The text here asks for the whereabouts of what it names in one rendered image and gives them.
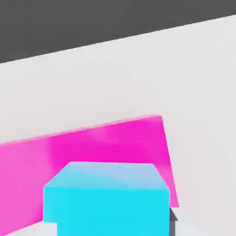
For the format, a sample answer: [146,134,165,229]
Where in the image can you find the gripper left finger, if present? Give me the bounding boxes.
[4,220,58,236]

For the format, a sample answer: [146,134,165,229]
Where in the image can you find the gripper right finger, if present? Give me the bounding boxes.
[169,206,211,236]

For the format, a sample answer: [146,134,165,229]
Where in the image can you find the small cyan cube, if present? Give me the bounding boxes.
[43,161,171,236]

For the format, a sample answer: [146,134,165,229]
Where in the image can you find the large magenta box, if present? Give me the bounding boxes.
[0,115,179,236]

